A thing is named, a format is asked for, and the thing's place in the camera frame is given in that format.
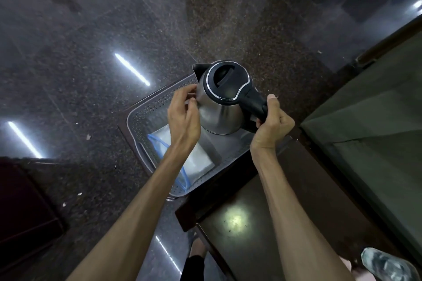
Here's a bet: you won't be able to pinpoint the person's left hand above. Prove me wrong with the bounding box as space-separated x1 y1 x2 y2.
167 84 202 156

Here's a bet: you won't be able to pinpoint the person's right hand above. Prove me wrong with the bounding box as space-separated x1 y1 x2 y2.
249 94 296 156

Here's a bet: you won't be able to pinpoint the grey perforated plastic tray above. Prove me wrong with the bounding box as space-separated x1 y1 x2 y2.
126 73 292 201

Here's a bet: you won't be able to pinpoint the clear zip bag blue seal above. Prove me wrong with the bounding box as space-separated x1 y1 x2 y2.
146 124 217 192

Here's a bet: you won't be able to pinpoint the steel kettle with black lid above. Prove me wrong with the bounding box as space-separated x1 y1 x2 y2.
192 60 268 136

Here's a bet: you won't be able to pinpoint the person's left forearm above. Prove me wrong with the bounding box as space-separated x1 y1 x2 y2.
65 145 195 281

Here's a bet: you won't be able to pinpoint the person's right forearm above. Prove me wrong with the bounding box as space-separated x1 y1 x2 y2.
250 147 355 281

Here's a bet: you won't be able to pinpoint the dark wooden coffee table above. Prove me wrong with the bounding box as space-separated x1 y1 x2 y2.
194 139 422 281

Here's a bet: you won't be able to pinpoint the person's left foot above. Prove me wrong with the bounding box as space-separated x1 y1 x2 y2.
189 238 208 258

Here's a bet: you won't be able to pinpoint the person's black trousers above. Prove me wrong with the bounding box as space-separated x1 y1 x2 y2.
179 255 207 281

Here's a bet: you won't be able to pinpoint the small dark wooden side table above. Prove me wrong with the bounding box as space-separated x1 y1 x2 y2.
117 119 297 232

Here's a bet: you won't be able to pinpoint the green fabric armchair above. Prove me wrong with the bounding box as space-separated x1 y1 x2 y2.
300 30 422 255

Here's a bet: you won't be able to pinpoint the dark wooden furniture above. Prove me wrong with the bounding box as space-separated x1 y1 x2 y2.
0 157 65 271

